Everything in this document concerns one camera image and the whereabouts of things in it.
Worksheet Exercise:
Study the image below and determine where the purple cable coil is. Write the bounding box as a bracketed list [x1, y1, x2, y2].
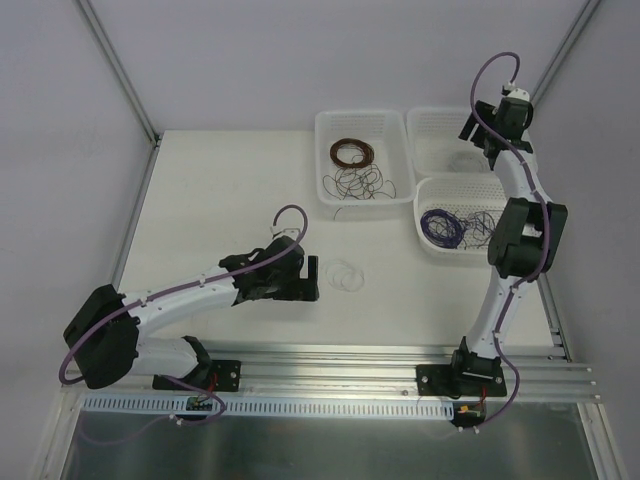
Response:
[419, 208, 501, 251]

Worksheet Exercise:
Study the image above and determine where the white slotted cable duct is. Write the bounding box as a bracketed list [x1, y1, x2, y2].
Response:
[82, 394, 454, 421]

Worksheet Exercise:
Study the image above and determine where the cable bundle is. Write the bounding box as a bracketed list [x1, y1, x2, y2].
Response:
[324, 257, 366, 292]

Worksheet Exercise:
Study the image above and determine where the white basket with brown cables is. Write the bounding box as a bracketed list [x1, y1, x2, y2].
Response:
[314, 110, 416, 208]

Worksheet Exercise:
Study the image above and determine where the aluminium frame post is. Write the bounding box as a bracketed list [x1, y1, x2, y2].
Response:
[75, 0, 160, 147]
[525, 0, 604, 107]

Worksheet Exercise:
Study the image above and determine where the white basket with white cable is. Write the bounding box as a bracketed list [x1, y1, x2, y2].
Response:
[406, 107, 492, 177]

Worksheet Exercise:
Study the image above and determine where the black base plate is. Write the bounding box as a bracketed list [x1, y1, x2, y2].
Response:
[179, 360, 242, 393]
[416, 364, 507, 399]

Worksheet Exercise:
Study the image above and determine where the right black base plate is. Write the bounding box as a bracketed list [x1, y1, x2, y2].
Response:
[416, 364, 507, 399]

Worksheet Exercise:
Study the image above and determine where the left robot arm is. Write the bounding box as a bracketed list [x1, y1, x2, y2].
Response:
[63, 236, 319, 390]

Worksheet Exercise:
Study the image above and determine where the left aluminium frame post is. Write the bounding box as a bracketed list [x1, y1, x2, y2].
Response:
[75, 0, 160, 147]

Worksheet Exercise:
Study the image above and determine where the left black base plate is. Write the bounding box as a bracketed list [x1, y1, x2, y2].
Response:
[179, 360, 242, 393]

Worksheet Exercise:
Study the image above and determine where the brown cable coil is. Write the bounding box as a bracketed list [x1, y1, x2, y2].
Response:
[329, 138, 376, 170]

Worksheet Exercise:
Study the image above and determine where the right aluminium frame post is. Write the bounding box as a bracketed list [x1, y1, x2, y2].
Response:
[525, 0, 604, 107]

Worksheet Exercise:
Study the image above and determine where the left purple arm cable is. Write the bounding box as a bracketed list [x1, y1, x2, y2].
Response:
[58, 204, 308, 386]

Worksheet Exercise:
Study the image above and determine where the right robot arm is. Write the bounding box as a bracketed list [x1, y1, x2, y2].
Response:
[448, 89, 568, 395]

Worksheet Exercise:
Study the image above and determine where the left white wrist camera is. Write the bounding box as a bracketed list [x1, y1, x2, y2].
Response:
[270, 225, 305, 240]

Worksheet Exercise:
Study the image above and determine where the aluminium mounting rail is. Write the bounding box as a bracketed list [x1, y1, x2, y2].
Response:
[60, 341, 601, 401]

